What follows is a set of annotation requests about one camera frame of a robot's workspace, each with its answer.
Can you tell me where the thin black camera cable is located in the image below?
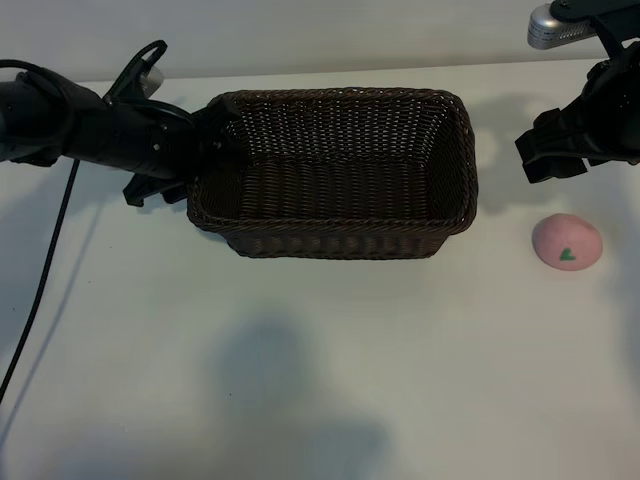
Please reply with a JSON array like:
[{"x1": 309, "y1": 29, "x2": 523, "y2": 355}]
[{"x1": 104, "y1": 39, "x2": 196, "y2": 126}]

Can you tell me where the pink peach with green mark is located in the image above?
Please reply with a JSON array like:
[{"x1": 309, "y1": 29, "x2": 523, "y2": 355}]
[{"x1": 531, "y1": 212, "x2": 604, "y2": 272}]

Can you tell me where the dark brown wicker basket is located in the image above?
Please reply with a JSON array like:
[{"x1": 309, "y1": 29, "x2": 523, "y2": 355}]
[{"x1": 186, "y1": 87, "x2": 482, "y2": 261}]

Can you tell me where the black braided cable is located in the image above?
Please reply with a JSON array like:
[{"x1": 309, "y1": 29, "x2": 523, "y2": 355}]
[{"x1": 0, "y1": 160, "x2": 81, "y2": 399}]

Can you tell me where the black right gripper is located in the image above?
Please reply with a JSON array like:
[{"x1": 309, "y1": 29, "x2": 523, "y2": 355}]
[{"x1": 514, "y1": 42, "x2": 640, "y2": 185}]

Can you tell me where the black right camera bracket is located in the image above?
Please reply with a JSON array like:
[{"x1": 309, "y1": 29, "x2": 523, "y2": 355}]
[{"x1": 547, "y1": 0, "x2": 640, "y2": 64}]

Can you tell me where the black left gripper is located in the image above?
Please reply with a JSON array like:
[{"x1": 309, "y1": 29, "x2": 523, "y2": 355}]
[{"x1": 102, "y1": 94, "x2": 248, "y2": 207}]

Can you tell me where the smooth black arm cable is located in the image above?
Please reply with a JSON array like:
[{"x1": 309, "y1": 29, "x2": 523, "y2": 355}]
[{"x1": 0, "y1": 58, "x2": 51, "y2": 76}]

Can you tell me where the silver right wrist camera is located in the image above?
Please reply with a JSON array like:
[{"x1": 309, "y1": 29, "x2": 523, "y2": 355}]
[{"x1": 527, "y1": 3, "x2": 601, "y2": 50}]

